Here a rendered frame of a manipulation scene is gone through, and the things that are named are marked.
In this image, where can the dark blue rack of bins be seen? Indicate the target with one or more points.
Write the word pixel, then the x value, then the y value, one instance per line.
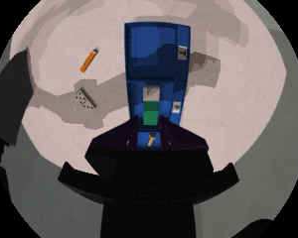
pixel 152 50

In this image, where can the orange cylinder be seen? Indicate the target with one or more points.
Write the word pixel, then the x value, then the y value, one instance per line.
pixel 88 60

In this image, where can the brass hex bolt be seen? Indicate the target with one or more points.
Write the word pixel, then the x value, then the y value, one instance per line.
pixel 152 137

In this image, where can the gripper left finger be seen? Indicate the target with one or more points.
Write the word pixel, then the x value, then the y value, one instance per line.
pixel 118 136

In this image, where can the white domino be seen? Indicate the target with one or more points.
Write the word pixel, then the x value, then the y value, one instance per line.
pixel 85 101

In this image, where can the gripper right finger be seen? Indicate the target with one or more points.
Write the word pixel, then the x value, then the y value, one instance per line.
pixel 179 137

